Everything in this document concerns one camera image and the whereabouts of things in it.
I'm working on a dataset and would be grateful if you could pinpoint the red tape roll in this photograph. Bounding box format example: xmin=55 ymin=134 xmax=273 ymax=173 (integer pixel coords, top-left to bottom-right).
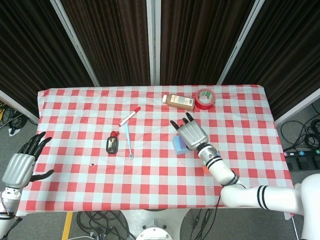
xmin=194 ymin=88 xmax=216 ymax=110

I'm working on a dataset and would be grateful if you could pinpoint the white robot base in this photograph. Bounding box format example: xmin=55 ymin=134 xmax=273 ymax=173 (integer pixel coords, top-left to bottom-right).
xmin=119 ymin=208 xmax=192 ymax=240

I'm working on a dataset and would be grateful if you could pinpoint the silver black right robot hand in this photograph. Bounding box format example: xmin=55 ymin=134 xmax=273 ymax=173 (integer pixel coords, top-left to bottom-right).
xmin=169 ymin=112 xmax=210 ymax=152

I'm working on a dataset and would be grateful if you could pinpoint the white partition frame post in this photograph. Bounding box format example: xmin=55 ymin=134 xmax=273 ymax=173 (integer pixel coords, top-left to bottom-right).
xmin=274 ymin=87 xmax=320 ymax=126
xmin=0 ymin=89 xmax=40 ymax=125
xmin=216 ymin=0 xmax=266 ymax=86
xmin=146 ymin=0 xmax=162 ymax=86
xmin=49 ymin=0 xmax=101 ymax=88

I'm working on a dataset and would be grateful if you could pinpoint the dark brown partition panel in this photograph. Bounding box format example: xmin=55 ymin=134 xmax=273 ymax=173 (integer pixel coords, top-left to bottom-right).
xmin=159 ymin=0 xmax=256 ymax=86
xmin=0 ymin=0 xmax=95 ymax=118
xmin=60 ymin=0 xmax=152 ymax=87
xmin=226 ymin=0 xmax=320 ymax=121

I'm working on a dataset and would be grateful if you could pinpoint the red white checkered tablecloth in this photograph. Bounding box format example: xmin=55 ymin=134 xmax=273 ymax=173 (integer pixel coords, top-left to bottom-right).
xmin=18 ymin=84 xmax=295 ymax=213

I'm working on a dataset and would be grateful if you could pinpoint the black bottle red cap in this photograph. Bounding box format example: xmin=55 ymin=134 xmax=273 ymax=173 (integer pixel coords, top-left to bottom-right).
xmin=105 ymin=130 xmax=120 ymax=154

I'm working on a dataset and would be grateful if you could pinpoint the blue sponge block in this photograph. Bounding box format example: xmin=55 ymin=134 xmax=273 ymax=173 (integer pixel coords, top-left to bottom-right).
xmin=171 ymin=136 xmax=195 ymax=156

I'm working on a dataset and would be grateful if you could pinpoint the purple cube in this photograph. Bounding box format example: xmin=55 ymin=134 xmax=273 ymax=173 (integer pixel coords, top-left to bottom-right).
xmin=177 ymin=136 xmax=191 ymax=152

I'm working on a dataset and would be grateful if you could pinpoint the brown bottle white cap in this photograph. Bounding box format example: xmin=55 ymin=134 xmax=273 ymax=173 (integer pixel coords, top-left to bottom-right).
xmin=162 ymin=93 xmax=196 ymax=112

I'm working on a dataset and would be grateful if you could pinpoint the light blue toothbrush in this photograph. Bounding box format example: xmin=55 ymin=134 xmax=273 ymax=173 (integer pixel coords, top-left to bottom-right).
xmin=124 ymin=123 xmax=135 ymax=160

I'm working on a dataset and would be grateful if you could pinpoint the red white marker pen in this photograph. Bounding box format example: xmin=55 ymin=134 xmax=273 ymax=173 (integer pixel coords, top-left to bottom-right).
xmin=118 ymin=106 xmax=142 ymax=127

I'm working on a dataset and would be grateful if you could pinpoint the black floor cable bundle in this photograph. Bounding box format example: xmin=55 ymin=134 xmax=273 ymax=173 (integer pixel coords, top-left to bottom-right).
xmin=74 ymin=211 xmax=136 ymax=240
xmin=279 ymin=103 xmax=320 ymax=153
xmin=179 ymin=207 xmax=222 ymax=240
xmin=0 ymin=99 xmax=30 ymax=137

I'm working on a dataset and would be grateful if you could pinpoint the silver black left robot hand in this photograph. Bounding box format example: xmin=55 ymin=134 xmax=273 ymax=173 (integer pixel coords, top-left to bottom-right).
xmin=1 ymin=131 xmax=55 ymax=189

